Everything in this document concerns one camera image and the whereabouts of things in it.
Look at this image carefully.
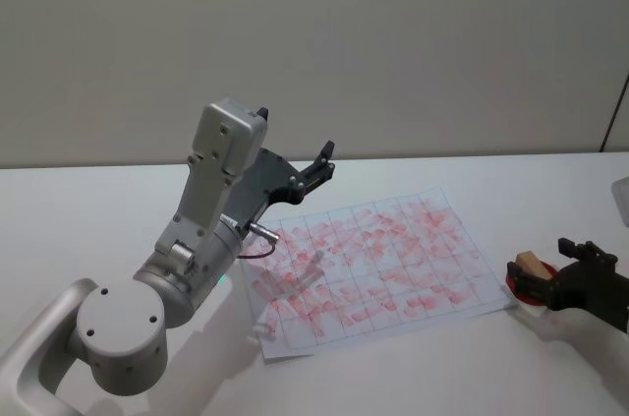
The thin cable with silver plug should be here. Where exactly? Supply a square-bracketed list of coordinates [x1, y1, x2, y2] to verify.
[238, 221, 281, 260]

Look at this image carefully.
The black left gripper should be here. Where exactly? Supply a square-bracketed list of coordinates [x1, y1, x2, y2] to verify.
[229, 105, 338, 235]

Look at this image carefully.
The wooden stamp block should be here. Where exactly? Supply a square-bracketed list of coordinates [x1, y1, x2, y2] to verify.
[513, 250, 555, 282]

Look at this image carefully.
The round red ink pad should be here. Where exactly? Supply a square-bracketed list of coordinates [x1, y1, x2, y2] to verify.
[504, 261, 560, 310]

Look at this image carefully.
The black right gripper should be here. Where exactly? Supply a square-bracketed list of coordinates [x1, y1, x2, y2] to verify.
[505, 236, 629, 334]

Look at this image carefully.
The gridded paper with red stamps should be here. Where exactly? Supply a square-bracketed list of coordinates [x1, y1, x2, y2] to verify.
[240, 183, 520, 366]

